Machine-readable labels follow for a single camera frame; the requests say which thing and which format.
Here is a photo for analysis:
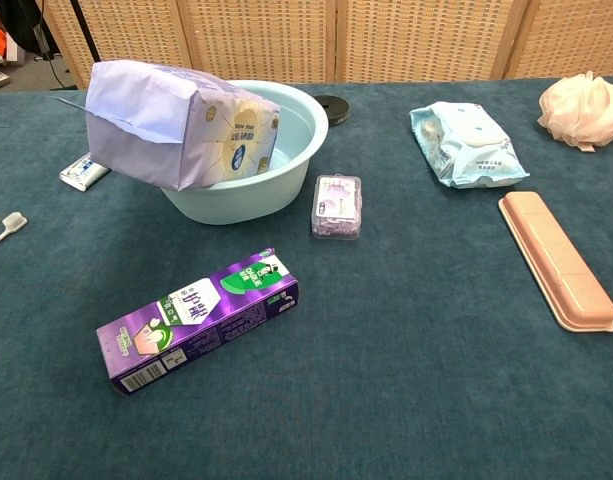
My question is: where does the large lavender tissue pack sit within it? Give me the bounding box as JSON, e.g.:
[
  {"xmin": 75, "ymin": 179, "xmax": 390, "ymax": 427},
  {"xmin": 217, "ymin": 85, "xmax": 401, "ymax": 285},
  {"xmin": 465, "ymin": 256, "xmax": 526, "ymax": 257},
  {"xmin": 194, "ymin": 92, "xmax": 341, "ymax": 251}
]
[{"xmin": 48, "ymin": 59, "xmax": 282, "ymax": 192}]

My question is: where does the purple toothpaste box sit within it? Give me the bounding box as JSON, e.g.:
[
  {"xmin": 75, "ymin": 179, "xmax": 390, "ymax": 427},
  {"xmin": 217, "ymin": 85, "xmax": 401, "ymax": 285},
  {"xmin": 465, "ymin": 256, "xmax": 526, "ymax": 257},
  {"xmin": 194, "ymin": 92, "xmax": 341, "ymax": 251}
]
[{"xmin": 95, "ymin": 246, "xmax": 300, "ymax": 396}]

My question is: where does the white blue toothpaste tube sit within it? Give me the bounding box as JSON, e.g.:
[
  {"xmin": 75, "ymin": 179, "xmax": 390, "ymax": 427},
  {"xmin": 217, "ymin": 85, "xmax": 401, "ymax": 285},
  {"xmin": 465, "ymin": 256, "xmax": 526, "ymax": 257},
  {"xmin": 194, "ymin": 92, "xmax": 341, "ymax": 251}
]
[{"xmin": 58, "ymin": 152, "xmax": 111, "ymax": 193}]

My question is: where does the light blue plastic basin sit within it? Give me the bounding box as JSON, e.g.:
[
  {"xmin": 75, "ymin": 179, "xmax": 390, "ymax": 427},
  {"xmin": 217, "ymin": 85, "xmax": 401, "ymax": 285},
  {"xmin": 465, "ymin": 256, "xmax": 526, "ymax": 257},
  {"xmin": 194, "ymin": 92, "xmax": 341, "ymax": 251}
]
[{"xmin": 158, "ymin": 80, "xmax": 331, "ymax": 226}]

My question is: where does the white toothbrush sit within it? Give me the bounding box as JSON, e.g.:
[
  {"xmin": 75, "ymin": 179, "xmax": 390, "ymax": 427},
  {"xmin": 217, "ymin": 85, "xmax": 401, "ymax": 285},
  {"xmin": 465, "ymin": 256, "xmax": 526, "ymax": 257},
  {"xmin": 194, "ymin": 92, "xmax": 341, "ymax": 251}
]
[{"xmin": 0, "ymin": 211, "xmax": 29, "ymax": 254}]

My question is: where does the white cardboard box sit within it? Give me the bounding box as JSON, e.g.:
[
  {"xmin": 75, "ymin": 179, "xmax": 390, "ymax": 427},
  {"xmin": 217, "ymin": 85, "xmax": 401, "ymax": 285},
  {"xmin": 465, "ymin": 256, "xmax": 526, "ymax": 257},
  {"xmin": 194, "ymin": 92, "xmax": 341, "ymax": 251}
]
[{"xmin": 3, "ymin": 29, "xmax": 33, "ymax": 66}]

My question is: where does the black tripod stand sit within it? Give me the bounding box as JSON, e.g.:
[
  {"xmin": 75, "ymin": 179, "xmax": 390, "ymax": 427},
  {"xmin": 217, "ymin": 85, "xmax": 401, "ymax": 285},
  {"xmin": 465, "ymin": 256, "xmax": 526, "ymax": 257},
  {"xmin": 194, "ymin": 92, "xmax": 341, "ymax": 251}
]
[{"xmin": 68, "ymin": 0, "xmax": 102, "ymax": 64}]

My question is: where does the woven wooden folding screen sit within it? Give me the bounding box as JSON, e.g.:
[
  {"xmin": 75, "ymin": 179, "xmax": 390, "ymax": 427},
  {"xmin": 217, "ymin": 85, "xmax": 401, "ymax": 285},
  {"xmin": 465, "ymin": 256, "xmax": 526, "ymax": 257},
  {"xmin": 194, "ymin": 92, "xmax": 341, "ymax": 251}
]
[{"xmin": 35, "ymin": 0, "xmax": 613, "ymax": 90}]

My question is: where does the clear purple floss pick box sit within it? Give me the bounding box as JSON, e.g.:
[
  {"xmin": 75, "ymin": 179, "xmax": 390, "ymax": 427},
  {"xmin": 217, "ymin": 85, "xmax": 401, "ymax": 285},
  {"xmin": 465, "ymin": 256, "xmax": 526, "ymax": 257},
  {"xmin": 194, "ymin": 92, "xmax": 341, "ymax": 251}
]
[{"xmin": 311, "ymin": 174, "xmax": 364, "ymax": 240}]

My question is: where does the black round disc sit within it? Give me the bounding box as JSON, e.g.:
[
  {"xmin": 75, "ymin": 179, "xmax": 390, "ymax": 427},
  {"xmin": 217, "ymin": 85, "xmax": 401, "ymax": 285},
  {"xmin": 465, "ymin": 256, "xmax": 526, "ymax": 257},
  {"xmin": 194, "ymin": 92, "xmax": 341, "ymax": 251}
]
[{"xmin": 313, "ymin": 94, "xmax": 352, "ymax": 126}]

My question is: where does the teal table cloth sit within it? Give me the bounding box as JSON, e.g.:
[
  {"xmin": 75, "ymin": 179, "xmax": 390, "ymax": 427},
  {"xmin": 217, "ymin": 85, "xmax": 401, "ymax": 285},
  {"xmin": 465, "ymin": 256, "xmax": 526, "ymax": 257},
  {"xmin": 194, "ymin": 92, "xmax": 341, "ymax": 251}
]
[{"xmin": 0, "ymin": 75, "xmax": 613, "ymax": 480}]

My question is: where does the blue wet wipes pack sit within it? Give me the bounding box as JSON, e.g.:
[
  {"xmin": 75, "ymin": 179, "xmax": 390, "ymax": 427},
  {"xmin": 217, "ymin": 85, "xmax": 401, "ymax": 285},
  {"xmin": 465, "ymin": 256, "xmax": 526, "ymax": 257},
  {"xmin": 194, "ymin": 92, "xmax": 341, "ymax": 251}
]
[{"xmin": 409, "ymin": 101, "xmax": 531, "ymax": 190}]

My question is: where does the pink toothbrush case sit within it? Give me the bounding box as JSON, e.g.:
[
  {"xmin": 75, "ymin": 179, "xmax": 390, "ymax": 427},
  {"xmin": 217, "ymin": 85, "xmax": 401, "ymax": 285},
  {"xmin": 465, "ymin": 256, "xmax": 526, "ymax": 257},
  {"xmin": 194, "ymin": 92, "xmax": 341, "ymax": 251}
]
[{"xmin": 498, "ymin": 190, "xmax": 613, "ymax": 334}]

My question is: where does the pink bath loofah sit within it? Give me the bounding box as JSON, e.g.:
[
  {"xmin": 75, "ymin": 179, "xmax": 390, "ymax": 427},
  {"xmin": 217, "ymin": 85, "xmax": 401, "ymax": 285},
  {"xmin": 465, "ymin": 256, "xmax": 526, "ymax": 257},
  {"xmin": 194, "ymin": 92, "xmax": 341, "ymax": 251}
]
[{"xmin": 537, "ymin": 70, "xmax": 613, "ymax": 153}]

